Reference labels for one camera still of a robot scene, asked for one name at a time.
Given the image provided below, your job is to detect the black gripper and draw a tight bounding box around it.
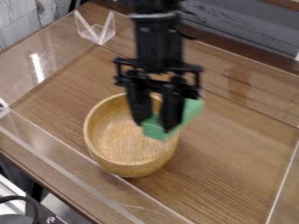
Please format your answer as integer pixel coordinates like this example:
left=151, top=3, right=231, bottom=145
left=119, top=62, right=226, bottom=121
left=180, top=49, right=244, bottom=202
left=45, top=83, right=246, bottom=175
left=114, top=12, right=203, bottom=133

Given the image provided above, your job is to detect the green rectangular block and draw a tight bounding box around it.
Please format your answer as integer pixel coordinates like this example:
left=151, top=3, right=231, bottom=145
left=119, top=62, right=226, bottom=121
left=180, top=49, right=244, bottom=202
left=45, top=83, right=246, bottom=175
left=142, top=98, right=206, bottom=141

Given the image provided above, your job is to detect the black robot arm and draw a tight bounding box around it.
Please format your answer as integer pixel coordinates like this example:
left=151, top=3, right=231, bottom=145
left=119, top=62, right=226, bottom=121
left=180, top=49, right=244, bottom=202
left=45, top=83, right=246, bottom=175
left=114, top=0, right=203, bottom=132

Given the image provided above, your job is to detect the brown wooden bowl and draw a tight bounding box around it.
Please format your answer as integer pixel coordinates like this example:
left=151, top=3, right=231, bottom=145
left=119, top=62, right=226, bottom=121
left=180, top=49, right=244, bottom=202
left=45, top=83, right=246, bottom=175
left=83, top=93, right=180, bottom=178

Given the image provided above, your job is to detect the clear acrylic corner bracket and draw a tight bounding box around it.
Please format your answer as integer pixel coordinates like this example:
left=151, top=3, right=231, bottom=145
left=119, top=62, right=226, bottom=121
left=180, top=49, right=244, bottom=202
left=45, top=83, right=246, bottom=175
left=73, top=10, right=116, bottom=46

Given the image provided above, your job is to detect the clear acrylic tray wall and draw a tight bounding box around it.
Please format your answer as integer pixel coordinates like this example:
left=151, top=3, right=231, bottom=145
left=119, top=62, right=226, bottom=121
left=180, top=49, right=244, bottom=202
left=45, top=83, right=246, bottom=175
left=0, top=4, right=299, bottom=224

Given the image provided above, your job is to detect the black cable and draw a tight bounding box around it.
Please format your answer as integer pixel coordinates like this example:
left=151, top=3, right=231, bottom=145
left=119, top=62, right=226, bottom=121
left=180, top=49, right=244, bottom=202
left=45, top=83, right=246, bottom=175
left=0, top=195, right=41, bottom=224

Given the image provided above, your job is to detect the black metal base bracket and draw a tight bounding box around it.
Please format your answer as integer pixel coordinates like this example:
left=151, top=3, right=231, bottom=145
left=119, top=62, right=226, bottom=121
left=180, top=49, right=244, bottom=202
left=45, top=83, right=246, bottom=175
left=24, top=194, right=68, bottom=224

